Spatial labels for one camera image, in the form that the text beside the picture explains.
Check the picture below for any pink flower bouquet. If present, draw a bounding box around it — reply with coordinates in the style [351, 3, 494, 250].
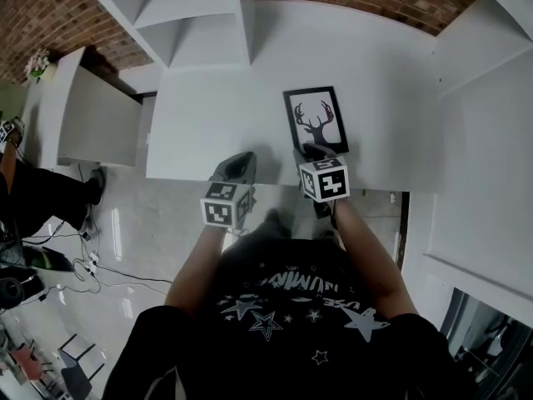
[23, 47, 57, 84]

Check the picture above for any person's left forearm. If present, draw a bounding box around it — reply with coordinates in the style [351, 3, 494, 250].
[164, 225, 235, 321]

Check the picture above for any person's black star t-shirt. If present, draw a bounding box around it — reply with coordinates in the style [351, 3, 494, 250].
[102, 235, 476, 400]

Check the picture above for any person's dark shoe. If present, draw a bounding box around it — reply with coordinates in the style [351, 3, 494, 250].
[264, 208, 295, 241]

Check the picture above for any black round bin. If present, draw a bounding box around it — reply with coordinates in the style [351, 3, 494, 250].
[0, 277, 24, 310]

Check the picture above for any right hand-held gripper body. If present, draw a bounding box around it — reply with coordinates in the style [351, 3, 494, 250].
[297, 155, 351, 221]

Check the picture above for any green black bag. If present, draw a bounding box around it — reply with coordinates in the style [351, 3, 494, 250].
[23, 245, 76, 273]

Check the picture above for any person's right forearm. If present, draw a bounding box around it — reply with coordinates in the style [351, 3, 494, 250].
[331, 197, 420, 321]

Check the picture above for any white shelf unit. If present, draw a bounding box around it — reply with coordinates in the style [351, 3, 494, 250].
[71, 0, 533, 98]

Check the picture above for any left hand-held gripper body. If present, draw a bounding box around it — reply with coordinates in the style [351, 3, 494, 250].
[199, 181, 257, 230]

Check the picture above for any black framed glass panel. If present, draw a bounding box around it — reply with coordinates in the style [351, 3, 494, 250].
[440, 287, 533, 400]

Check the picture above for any black floor cable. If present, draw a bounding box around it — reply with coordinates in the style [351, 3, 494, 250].
[96, 263, 174, 286]

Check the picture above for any framed deer antler picture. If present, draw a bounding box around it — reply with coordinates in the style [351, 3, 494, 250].
[282, 85, 350, 154]

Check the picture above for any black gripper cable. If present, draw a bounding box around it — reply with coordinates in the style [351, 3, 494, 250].
[327, 200, 341, 231]

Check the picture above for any white desk with drawers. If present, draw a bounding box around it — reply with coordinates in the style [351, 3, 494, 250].
[145, 0, 447, 195]

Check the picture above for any white cabinet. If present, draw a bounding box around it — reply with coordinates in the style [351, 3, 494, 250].
[20, 46, 145, 168]

